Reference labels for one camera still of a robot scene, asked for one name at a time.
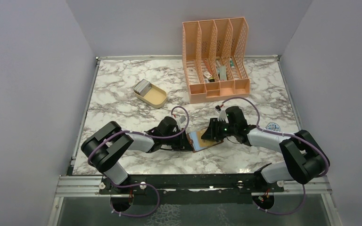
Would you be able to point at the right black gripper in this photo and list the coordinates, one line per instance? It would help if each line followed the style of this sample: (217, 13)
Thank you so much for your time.
(212, 132)

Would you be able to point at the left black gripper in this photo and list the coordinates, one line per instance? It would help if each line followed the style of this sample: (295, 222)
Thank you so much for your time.
(183, 143)

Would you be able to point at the gold credit card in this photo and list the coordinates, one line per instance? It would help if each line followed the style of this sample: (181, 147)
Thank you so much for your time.
(207, 143)

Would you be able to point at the brown leather card holder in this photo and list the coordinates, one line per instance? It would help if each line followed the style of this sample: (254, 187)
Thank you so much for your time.
(198, 144)

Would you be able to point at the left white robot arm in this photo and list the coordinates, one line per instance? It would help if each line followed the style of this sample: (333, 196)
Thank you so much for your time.
(106, 146)

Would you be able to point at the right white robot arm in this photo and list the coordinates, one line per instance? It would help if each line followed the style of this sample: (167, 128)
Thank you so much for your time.
(303, 159)

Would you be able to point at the tan oval card tray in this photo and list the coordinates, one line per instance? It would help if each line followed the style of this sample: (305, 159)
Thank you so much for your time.
(156, 97)

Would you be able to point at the small box in organizer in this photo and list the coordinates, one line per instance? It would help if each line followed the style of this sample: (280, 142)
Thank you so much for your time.
(207, 76)

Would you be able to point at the green white tube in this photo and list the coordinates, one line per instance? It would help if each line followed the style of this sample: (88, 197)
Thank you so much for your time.
(232, 64)

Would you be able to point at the orange plastic file organizer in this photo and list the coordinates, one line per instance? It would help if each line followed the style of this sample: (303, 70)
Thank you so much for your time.
(208, 44)

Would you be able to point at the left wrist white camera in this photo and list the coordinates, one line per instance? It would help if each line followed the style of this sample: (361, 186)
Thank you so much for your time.
(180, 119)

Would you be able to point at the wrist white camera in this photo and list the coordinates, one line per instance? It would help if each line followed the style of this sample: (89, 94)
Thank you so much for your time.
(180, 119)
(222, 116)

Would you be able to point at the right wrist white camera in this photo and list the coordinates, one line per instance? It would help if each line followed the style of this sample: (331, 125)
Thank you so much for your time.
(222, 116)

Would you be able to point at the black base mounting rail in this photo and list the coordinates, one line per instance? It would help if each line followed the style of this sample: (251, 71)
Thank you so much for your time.
(187, 189)

